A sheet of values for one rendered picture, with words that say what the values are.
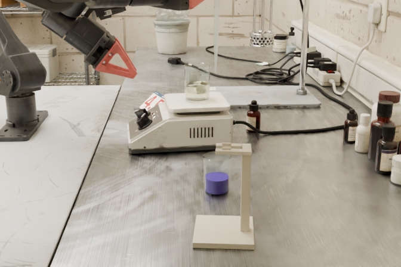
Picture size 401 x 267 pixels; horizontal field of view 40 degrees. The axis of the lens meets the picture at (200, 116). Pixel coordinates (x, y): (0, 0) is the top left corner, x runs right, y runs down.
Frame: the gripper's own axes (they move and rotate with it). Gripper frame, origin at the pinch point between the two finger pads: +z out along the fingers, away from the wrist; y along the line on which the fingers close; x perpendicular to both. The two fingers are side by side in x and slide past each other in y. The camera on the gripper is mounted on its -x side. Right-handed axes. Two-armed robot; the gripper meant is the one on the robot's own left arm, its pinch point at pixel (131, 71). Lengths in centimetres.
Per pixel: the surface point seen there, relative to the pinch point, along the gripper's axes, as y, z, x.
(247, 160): -45.3, 12.5, -6.1
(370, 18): 23, 43, -44
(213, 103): -8.9, 15.1, -5.7
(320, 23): 82, 55, -43
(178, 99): -4.3, 10.0, -1.7
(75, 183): -23.6, 0.7, 17.3
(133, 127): -5.3, 6.3, 8.0
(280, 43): 95, 52, -30
